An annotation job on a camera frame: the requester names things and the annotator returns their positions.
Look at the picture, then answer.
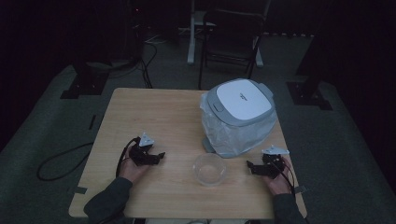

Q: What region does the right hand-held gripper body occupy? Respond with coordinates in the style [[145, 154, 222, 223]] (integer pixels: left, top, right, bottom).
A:
[[262, 145, 290, 180]]

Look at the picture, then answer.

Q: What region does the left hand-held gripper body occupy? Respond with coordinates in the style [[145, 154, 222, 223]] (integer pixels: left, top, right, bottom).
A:
[[129, 132, 155, 166]]

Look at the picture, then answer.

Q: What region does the clear plastic bowl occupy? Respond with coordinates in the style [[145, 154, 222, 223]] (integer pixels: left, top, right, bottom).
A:
[[192, 152, 228, 188]]

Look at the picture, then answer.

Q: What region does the white and grey trash can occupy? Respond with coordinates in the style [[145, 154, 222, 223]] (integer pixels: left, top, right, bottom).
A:
[[202, 77, 276, 158]]

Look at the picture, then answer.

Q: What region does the person's left hand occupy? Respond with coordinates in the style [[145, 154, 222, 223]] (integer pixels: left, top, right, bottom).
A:
[[119, 152, 151, 184]]

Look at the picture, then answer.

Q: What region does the person's right hand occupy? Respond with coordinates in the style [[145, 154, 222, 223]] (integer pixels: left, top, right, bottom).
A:
[[262, 157, 294, 196]]

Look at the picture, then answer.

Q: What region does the clear plastic trash bag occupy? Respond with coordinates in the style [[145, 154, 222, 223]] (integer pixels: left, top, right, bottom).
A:
[[200, 92, 278, 159]]

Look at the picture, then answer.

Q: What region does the black folding chair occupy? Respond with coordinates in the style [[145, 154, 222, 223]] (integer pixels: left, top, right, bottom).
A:
[[197, 10, 265, 91]]

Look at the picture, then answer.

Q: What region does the right hand-held gripper black cable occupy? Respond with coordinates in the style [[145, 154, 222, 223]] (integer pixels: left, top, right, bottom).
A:
[[276, 157, 297, 196]]

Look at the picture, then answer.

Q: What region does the black stand with base plate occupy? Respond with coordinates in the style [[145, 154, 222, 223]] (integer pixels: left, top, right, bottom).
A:
[[286, 0, 333, 111], [60, 60, 110, 101]]

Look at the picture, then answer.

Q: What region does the black floor cables bundle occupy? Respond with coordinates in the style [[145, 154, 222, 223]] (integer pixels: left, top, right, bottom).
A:
[[135, 40, 161, 90]]

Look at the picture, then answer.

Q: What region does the black floor cable loop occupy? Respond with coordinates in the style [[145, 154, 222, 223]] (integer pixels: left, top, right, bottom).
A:
[[36, 142, 95, 182]]

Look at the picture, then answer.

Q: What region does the white desk frame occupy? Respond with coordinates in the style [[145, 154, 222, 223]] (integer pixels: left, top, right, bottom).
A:
[[186, 0, 272, 68]]

